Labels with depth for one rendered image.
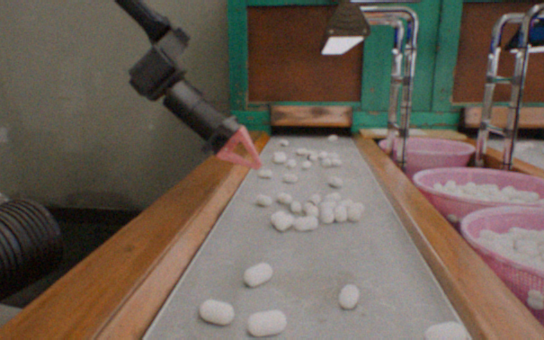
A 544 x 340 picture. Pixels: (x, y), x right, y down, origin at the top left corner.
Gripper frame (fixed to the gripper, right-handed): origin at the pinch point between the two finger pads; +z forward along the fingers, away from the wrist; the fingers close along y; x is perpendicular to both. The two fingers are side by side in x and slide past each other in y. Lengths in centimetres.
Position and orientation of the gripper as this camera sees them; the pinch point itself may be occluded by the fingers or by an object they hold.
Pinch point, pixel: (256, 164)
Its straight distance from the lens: 74.6
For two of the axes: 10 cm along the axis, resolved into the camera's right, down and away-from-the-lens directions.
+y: 1.0, -2.4, 9.7
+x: -6.5, 7.2, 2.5
